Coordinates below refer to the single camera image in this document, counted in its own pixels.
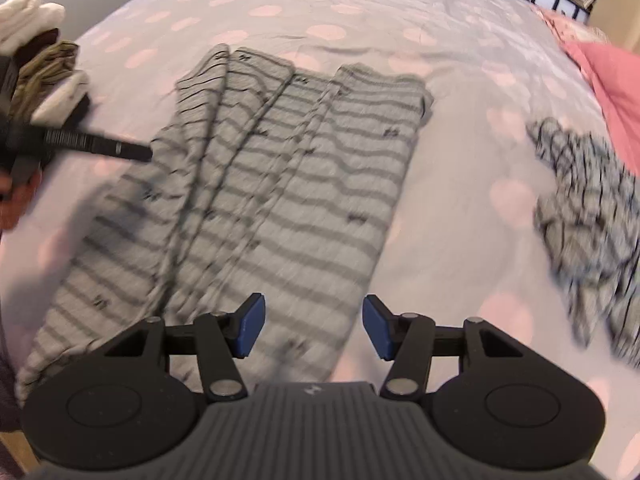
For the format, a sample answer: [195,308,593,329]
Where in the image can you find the beige padded headboard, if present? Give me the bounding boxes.
[588,0,640,54]

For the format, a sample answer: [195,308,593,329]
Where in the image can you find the grey black-striped shirt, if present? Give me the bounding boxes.
[15,44,433,400]

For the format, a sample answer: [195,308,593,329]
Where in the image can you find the grey pink-dotted duvet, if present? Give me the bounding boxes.
[1,0,639,479]

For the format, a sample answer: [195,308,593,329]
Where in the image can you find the light grey folded sweater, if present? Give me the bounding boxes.
[30,70,90,127]

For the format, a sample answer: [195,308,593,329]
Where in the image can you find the dark maroon folded garment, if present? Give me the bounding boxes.
[13,28,60,68]

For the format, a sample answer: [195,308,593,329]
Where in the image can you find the floral pink pillow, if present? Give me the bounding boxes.
[533,6,610,44]

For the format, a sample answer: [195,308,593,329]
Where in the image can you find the person left hand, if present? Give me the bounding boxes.
[0,169,42,232]

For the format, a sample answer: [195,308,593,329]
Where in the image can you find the grey checked crumpled garment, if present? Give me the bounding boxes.
[526,117,639,367]

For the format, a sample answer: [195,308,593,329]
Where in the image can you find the cream folded knit top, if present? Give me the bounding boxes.
[0,0,66,56]

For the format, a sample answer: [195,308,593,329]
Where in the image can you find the olive black-striped garment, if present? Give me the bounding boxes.
[9,41,79,120]

